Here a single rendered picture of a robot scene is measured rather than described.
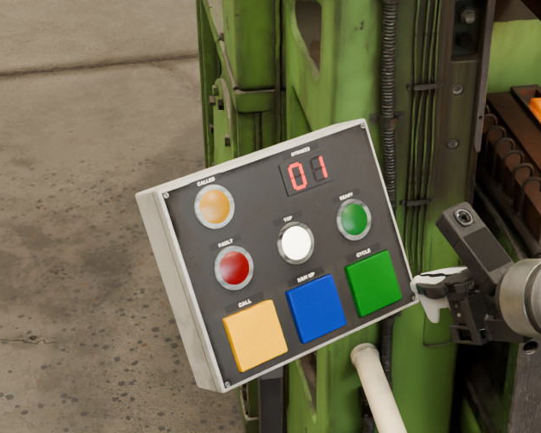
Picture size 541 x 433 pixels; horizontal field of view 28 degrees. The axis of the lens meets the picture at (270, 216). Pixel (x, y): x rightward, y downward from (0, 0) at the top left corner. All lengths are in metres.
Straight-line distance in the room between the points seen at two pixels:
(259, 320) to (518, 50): 0.95
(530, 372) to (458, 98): 0.48
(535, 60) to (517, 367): 0.65
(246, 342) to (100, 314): 1.76
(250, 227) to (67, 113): 2.87
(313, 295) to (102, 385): 1.51
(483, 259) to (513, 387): 0.62
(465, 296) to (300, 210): 0.28
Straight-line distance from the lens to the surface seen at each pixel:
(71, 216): 3.62
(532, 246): 1.75
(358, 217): 1.52
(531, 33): 2.16
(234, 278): 1.42
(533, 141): 1.96
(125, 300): 3.20
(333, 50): 1.68
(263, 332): 1.44
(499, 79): 2.18
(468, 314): 1.33
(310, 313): 1.47
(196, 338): 1.43
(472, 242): 1.31
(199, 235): 1.40
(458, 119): 1.79
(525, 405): 1.92
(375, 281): 1.53
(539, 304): 1.21
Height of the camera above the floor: 1.91
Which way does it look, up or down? 33 degrees down
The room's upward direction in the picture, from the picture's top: 1 degrees counter-clockwise
